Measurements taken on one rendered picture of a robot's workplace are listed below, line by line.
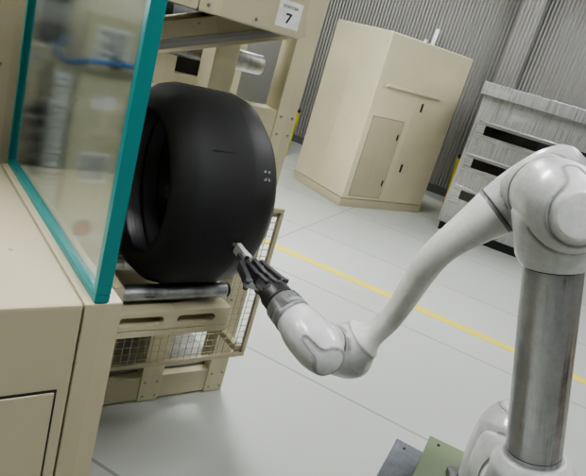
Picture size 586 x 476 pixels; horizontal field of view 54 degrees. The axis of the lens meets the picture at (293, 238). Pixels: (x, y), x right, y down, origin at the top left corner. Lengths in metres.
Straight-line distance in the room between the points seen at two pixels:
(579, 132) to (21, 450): 6.68
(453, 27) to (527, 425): 8.69
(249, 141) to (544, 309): 0.83
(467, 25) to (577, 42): 1.55
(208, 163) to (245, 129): 0.16
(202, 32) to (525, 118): 5.49
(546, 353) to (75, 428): 0.76
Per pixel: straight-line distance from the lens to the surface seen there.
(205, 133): 1.46
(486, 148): 7.13
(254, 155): 1.51
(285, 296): 1.32
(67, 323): 0.77
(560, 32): 9.44
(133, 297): 1.60
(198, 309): 1.68
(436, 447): 1.69
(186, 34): 1.94
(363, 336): 1.36
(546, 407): 1.15
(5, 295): 0.76
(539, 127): 7.09
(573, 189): 0.97
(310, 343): 1.23
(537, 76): 9.39
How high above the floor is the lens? 1.63
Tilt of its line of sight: 18 degrees down
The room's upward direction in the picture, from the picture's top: 17 degrees clockwise
